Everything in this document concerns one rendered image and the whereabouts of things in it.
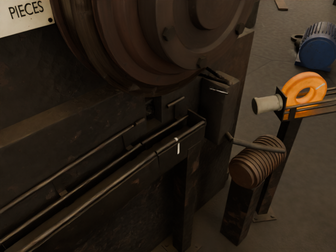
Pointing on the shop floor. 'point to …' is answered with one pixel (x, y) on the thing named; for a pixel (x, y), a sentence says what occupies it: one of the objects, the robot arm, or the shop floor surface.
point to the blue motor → (318, 47)
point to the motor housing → (248, 186)
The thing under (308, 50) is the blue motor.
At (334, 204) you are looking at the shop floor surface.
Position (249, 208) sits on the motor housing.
